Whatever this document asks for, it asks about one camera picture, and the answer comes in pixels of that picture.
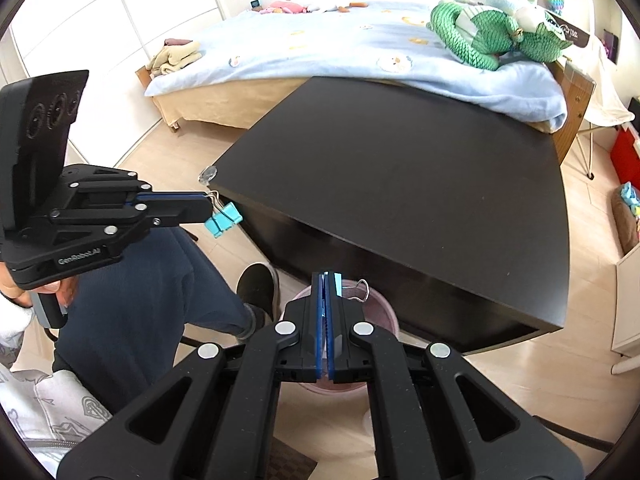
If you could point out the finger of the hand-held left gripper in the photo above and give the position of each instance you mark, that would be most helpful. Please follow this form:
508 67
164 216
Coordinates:
180 214
175 199

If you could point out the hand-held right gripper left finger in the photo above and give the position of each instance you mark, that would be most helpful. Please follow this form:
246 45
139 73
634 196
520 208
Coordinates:
320 335

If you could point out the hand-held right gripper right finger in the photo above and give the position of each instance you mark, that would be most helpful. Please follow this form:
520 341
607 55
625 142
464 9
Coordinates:
336 340

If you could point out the teal binder clip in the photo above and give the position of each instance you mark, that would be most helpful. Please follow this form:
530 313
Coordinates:
334 285
224 220

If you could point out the pink waste bin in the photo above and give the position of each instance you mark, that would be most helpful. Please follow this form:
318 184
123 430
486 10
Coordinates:
380 310

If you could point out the person's left forearm white sleeve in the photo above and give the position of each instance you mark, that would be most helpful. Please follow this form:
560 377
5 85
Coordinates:
15 317

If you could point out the person's left hand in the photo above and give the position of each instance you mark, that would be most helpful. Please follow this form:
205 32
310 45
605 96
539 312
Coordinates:
55 290

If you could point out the clear table corner guard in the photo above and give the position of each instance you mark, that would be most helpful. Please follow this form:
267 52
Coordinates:
207 174

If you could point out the person's black shoe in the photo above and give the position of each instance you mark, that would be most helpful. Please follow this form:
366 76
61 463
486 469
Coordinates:
257 290

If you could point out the person's dark blue trousers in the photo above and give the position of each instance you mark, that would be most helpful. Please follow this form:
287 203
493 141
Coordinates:
150 300

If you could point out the brown woven mat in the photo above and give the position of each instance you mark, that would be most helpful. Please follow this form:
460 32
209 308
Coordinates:
292 462

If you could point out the white wardrobe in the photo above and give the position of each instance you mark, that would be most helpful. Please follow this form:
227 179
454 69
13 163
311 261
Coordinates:
100 35

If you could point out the folded beige towels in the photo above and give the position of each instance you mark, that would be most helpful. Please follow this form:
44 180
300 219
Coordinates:
172 57

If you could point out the black wooden table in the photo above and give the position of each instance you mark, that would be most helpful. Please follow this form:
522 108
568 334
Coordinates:
400 185

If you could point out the small digital clock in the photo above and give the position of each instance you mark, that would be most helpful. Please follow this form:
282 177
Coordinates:
255 4

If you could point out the light blue printed blanket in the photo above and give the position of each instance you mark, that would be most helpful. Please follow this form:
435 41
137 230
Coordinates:
325 50

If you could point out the pink plush toy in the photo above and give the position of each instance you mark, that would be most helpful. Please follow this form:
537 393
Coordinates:
282 7

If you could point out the person's grey printed jacket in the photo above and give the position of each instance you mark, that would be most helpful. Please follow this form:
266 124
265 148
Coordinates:
45 410

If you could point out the white goose plush toy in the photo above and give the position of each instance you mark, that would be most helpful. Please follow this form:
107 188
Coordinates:
340 7

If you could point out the white cabinet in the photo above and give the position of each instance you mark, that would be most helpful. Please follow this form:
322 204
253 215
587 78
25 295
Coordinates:
630 300

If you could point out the brown basket with toys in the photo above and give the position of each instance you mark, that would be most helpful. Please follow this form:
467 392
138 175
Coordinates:
627 220

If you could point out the green scaly plush toy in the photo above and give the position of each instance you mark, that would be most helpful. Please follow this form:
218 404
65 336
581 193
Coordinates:
470 35

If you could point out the red box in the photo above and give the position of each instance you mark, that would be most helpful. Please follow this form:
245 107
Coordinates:
627 155

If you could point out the light blue plush toy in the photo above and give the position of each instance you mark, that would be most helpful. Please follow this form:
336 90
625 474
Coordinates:
507 0

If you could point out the dark paper bag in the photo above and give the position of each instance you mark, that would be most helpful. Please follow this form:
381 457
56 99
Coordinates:
572 32

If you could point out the dark framed picture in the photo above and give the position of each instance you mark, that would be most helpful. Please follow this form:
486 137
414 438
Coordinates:
611 46

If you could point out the wooden bed frame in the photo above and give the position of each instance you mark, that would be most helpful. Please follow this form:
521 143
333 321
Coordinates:
210 105

